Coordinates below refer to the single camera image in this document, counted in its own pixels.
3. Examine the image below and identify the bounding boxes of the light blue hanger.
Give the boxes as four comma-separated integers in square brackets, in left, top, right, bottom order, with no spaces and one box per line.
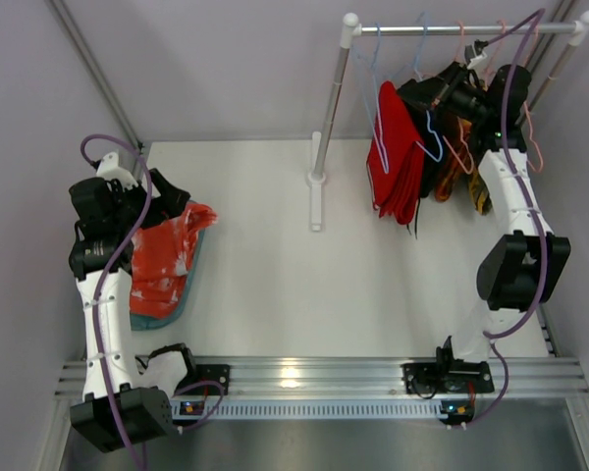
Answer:
[390,12,444,163]
[351,23,390,175]

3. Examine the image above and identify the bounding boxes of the orange white tie-dye trousers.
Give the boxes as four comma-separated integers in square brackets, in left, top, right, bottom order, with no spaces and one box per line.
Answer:
[128,202,219,318]

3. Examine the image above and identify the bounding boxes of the red trousers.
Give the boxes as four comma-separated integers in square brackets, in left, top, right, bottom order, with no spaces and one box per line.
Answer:
[366,81,424,225]

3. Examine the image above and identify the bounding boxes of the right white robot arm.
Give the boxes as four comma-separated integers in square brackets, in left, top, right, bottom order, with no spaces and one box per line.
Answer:
[399,63,571,399]

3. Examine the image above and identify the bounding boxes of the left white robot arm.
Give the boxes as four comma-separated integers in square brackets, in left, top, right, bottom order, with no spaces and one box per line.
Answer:
[69,169,197,452]

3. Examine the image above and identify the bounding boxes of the black trousers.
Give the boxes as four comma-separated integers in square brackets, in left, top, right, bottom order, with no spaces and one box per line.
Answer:
[405,103,448,235]

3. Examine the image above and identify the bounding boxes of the orange camouflage trousers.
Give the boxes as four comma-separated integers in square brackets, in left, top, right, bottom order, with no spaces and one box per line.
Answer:
[434,113,471,202]

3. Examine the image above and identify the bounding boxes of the pink hanger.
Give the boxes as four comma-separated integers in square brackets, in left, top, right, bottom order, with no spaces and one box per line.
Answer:
[476,40,504,89]
[444,21,475,175]
[522,29,544,174]

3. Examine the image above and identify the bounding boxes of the yellow camouflage trousers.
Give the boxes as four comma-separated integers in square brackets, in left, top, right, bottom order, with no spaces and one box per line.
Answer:
[467,167,492,216]

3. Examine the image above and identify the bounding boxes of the white metal clothes rack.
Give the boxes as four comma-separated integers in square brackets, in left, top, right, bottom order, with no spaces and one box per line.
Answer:
[306,9,589,233]

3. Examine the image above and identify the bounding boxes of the teal plastic bin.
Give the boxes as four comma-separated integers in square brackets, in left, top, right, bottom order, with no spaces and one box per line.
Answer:
[127,197,208,332]

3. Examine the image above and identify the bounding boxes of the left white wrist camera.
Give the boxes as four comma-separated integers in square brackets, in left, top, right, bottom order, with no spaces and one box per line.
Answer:
[96,151,138,190]

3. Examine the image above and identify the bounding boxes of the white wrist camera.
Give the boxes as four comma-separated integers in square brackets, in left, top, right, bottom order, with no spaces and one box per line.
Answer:
[96,151,138,190]
[464,39,490,70]

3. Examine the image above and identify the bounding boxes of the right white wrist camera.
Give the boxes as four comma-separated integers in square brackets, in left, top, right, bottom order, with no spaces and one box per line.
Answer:
[464,39,490,70]

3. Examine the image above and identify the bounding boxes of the aluminium mounting rail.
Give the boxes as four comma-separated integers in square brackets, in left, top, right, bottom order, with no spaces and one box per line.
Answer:
[53,356,589,399]

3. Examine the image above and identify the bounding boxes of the grey slotted cable duct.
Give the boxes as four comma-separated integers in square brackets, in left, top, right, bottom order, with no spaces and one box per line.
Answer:
[171,398,469,421]

